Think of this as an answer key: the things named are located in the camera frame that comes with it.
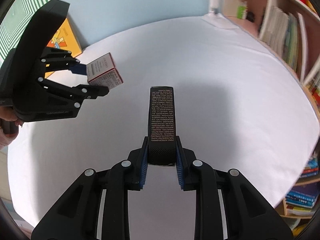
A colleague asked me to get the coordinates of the yellow children's book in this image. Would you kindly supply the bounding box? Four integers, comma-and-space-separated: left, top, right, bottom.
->
44, 17, 83, 79

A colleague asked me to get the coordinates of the white red-edged small box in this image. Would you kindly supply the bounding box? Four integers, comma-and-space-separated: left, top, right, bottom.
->
86, 53, 123, 90

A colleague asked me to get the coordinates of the wooden bookshelf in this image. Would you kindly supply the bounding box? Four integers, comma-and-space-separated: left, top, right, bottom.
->
221, 0, 320, 238

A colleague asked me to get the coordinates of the black rectangular box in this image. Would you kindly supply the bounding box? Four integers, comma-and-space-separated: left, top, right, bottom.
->
148, 86, 177, 166

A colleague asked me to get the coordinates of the green striped book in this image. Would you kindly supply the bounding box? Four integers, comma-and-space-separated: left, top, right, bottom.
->
0, 0, 49, 62

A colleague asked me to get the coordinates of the white desk lamp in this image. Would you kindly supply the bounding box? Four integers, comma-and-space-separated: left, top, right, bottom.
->
201, 0, 239, 30

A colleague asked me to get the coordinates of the person's left hand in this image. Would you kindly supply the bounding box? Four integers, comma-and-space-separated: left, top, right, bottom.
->
0, 106, 23, 149

